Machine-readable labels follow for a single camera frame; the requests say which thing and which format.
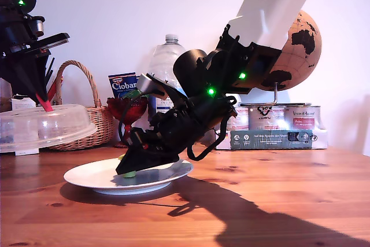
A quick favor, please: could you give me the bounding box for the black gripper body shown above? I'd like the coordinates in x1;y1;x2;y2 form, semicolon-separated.
0;18;71;60
128;99;216;155

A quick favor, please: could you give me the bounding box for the clear plastic dome pink handle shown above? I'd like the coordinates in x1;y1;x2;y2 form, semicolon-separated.
0;93;98;154

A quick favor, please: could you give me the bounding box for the white ceramic plate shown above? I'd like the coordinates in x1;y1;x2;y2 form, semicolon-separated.
63;158;194;196

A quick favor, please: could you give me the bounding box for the red utensil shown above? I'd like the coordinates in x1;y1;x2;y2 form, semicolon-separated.
46;76;64;106

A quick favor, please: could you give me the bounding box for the white printed carton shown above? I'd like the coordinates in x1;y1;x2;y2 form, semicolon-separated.
10;97;40;156

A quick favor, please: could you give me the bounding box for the dark brown box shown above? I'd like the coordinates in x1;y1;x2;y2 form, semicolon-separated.
0;93;13;113

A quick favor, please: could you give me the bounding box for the green foil packet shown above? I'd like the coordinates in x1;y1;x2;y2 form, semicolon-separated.
121;89;145;99

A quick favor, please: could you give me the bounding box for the red glass goblet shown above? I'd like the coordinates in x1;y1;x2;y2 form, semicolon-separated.
106;96;149;148

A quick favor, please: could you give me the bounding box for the blue Ciobar box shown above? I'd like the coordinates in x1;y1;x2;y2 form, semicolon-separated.
108;72;139;99

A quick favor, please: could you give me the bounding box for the large clear water bottle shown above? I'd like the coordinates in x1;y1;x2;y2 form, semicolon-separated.
147;34;188;115

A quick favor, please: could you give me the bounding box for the white tin pink label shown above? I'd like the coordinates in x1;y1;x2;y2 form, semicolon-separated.
231;107;249;131

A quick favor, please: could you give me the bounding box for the white tin black scribble label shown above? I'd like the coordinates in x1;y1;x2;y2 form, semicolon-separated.
248;105;286;131

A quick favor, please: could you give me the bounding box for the cardboard tin tray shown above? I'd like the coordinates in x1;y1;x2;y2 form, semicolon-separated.
215;127;329;151

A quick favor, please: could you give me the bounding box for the cork globe on stand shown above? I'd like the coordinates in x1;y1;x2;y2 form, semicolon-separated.
239;9;323;106

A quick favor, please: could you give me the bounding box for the black camera cable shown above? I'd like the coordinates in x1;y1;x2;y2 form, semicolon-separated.
117;92;153;147

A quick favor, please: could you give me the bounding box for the wicker basket with handle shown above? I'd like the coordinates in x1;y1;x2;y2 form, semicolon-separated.
47;60;116;152

